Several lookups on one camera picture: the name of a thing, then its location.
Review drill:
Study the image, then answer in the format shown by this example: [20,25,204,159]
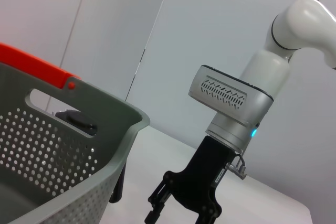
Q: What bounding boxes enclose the grey perforated storage bin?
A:
[0,61,151,224]

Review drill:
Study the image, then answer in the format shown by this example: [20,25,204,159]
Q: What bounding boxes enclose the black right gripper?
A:
[145,135,244,224]

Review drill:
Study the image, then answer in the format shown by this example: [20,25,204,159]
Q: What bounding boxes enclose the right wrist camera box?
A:
[187,65,274,128]

